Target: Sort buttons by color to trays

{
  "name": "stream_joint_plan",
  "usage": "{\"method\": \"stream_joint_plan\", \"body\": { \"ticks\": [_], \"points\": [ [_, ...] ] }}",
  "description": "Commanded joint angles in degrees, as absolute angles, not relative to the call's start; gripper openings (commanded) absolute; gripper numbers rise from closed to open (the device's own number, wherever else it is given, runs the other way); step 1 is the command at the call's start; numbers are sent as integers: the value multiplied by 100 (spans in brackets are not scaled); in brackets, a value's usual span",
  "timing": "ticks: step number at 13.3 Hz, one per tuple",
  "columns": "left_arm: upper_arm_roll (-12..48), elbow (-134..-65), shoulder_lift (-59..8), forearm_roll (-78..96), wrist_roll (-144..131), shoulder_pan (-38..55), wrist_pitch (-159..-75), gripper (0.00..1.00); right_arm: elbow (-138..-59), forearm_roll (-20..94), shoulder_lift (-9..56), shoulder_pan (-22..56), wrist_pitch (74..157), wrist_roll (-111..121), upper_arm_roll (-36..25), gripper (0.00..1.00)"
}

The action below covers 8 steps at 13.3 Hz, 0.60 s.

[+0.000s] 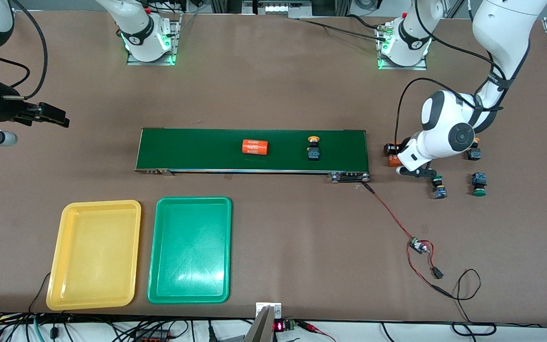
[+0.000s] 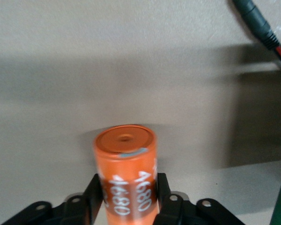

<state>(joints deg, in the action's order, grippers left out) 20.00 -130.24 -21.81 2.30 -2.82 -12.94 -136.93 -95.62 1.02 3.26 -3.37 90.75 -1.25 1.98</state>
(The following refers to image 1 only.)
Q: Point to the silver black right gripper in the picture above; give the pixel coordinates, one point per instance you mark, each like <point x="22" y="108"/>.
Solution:
<point x="4" y="107"/>

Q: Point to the orange cylinder with white print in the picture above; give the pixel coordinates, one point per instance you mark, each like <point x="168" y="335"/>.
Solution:
<point x="393" y="162"/>
<point x="256" y="147"/>

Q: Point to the green mushroom push button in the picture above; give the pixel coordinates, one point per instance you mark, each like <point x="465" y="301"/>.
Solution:
<point x="439" y="191"/>
<point x="479" y="180"/>

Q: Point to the yellow mushroom push button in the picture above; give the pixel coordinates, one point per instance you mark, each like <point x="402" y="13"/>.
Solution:
<point x="313" y="153"/>
<point x="474" y="154"/>

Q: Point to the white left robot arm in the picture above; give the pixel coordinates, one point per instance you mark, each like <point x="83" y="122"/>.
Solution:
<point x="444" y="123"/>

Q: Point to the small motor controller board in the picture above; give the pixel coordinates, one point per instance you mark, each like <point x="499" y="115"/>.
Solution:
<point x="416" y="244"/>

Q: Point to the black plug connector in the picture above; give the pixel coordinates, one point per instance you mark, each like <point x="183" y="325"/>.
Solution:
<point x="438" y="273"/>

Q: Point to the yellow plastic tray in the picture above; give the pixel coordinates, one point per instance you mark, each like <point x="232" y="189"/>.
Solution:
<point x="93" y="266"/>

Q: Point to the green conveyor belt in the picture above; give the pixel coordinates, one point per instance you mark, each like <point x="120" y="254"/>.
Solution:
<point x="207" y="149"/>

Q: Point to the red clip lead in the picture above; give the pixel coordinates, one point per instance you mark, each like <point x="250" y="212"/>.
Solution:
<point x="314" y="327"/>

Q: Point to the green plastic tray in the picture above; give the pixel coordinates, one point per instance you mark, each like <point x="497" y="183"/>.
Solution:
<point x="190" y="251"/>

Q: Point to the red digit display module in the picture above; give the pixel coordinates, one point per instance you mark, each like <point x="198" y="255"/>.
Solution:
<point x="278" y="326"/>

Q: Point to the red black power strip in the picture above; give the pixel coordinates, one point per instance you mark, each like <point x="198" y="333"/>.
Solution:
<point x="152" y="336"/>

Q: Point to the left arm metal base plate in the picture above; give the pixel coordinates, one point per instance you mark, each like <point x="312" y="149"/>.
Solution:
<point x="399" y="68"/>

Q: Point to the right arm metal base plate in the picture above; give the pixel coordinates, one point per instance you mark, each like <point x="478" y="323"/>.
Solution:
<point x="150" y="63"/>

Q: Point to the silver camera mount bracket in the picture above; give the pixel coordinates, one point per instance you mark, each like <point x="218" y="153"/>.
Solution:
<point x="261" y="327"/>

